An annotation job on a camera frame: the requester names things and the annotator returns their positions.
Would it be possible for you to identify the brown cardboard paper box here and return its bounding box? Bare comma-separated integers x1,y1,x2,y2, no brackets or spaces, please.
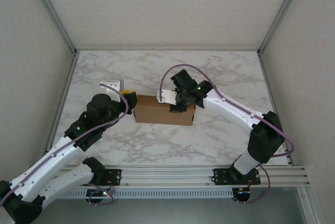
132,94,197,127

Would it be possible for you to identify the wide aluminium base extrusion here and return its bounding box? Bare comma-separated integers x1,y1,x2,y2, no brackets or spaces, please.
59,164,312,190

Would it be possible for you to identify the small electronics board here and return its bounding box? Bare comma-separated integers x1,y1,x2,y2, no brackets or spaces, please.
234,187,252,199
87,188,110,199

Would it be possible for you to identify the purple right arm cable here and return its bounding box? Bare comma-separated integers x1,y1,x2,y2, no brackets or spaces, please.
159,63,295,205

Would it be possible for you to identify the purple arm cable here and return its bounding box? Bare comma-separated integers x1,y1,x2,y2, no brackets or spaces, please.
5,84,129,206
159,63,295,205

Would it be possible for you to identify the aluminium frame floor rail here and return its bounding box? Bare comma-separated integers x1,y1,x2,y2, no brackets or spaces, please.
46,50,80,154
258,51,294,166

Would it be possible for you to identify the thin pale wall base strip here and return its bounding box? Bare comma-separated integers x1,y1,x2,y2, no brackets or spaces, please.
75,48,260,52

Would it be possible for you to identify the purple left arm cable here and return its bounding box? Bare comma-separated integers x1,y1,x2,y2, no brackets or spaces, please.
5,84,129,206

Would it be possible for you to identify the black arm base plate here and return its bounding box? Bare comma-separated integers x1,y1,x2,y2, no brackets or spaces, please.
213,167,260,186
103,168,123,186

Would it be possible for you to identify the slotted grey cable duct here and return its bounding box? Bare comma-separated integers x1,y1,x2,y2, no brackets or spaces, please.
62,188,234,199

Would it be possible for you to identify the aluminium frame post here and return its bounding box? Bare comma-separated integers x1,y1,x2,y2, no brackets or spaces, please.
25,0,79,55
257,0,310,55
297,186,314,224

